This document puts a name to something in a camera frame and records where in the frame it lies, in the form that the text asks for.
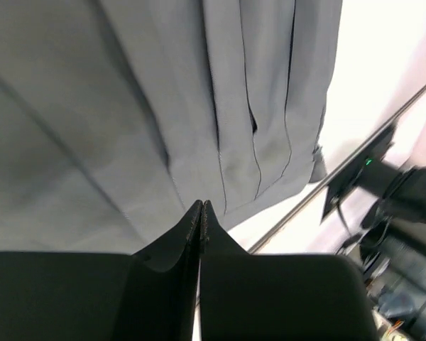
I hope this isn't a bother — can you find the aluminium table edge rail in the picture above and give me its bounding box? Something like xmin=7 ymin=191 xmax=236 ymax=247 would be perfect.
xmin=248 ymin=84 xmax=426 ymax=254

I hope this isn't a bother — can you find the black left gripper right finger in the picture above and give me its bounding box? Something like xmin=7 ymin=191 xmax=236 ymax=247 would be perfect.
xmin=200 ymin=202 xmax=378 ymax=340

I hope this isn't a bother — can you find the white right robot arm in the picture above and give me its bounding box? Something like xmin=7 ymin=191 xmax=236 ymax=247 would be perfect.
xmin=323 ymin=125 xmax=426 ymax=340

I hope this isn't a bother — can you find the grey pleated skirt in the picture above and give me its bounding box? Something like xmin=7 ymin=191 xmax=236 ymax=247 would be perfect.
xmin=0 ymin=1 xmax=342 ymax=253

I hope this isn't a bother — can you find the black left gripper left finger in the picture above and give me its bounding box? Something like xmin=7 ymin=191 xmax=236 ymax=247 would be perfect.
xmin=0 ymin=201 xmax=202 ymax=340

